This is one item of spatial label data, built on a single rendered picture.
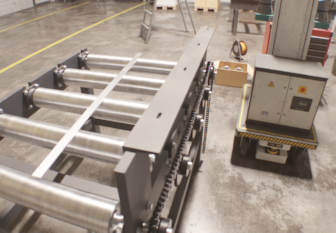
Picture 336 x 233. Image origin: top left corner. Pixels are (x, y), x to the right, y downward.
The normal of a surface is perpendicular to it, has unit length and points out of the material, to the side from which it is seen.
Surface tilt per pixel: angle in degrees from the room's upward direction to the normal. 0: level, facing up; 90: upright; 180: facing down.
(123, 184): 90
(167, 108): 0
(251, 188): 0
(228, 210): 0
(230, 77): 90
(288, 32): 90
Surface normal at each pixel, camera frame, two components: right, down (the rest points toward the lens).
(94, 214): -0.14, -0.48
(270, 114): -0.32, 0.49
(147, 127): 0.00, -0.85
